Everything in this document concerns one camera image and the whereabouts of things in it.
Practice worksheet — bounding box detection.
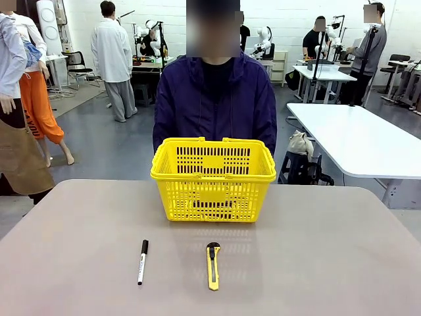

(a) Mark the mannequin with orange pants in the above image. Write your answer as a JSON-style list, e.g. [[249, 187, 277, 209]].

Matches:
[[12, 13, 75, 168]]

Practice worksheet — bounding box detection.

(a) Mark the black office chair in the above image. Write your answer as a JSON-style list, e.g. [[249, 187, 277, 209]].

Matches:
[[61, 51, 101, 92]]

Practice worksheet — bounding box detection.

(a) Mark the small gray stool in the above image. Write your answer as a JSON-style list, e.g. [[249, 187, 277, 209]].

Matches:
[[134, 82, 155, 107]]

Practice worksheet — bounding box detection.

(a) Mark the large white table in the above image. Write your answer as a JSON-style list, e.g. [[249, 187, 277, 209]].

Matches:
[[285, 103, 421, 210]]

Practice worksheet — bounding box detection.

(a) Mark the person in purple jacket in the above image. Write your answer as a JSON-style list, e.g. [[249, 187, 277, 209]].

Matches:
[[152, 0, 278, 155]]

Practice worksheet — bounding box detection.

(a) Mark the person in white shirt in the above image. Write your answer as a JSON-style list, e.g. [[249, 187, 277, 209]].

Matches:
[[91, 0, 138, 122]]

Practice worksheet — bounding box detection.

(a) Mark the white marker black cap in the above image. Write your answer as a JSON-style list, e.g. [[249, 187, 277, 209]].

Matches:
[[137, 239, 149, 286]]

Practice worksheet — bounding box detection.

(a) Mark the black bag green trim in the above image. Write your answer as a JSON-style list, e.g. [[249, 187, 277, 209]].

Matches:
[[284, 70, 302, 92]]

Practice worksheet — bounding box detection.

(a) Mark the white humanoid robot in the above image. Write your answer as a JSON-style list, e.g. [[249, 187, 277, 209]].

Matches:
[[134, 19, 164, 57]]

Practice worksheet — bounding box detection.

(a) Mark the person in black t-shirt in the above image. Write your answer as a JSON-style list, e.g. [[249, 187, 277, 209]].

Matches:
[[302, 16, 330, 60]]

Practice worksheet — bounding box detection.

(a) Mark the cluttered dark workbench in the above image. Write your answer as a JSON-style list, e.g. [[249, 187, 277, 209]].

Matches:
[[131, 55, 175, 83]]

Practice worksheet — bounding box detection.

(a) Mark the beige cloth bag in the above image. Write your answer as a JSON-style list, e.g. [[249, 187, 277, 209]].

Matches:
[[288, 130, 315, 157]]

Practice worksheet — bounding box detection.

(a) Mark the mannequin with brown apron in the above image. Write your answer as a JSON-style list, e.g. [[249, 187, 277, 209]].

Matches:
[[0, 0, 56, 205]]

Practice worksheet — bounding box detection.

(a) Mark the black bar stool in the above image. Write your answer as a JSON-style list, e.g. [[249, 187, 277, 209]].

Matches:
[[380, 54, 412, 99]]

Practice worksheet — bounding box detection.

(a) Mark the yellow plastic shopping basket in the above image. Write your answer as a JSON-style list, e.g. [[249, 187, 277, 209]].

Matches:
[[150, 136, 277, 224]]

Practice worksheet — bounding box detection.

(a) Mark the person in gray hoodie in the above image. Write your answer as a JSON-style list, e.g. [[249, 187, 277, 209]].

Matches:
[[341, 2, 388, 106]]

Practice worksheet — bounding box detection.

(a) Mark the dark plastic stool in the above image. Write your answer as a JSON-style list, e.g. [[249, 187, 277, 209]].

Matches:
[[278, 151, 335, 186]]

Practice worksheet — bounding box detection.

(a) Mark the yellow utility knife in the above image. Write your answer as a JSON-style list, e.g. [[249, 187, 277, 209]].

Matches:
[[206, 242, 221, 291]]

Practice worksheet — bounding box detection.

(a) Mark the small white work table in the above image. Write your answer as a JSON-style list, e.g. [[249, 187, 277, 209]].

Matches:
[[291, 64, 359, 103]]

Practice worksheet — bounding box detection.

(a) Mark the beige drawer cabinet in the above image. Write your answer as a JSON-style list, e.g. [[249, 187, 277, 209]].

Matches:
[[271, 49, 289, 83]]

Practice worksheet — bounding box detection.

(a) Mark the seated person in black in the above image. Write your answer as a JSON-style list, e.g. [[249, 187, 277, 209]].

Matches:
[[140, 31, 161, 57]]

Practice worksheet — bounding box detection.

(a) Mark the white standing air conditioner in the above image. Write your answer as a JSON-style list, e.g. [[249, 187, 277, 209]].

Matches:
[[36, 0, 64, 57]]

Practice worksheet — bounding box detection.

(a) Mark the white robot with black frame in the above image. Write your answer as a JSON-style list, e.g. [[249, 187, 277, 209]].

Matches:
[[315, 14, 346, 62]]

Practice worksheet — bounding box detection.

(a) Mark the standing person in black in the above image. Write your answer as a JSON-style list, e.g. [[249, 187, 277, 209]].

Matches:
[[239, 11, 251, 52]]

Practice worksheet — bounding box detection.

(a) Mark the thin black stand pole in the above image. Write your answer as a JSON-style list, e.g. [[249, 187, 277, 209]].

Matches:
[[310, 22, 328, 103]]

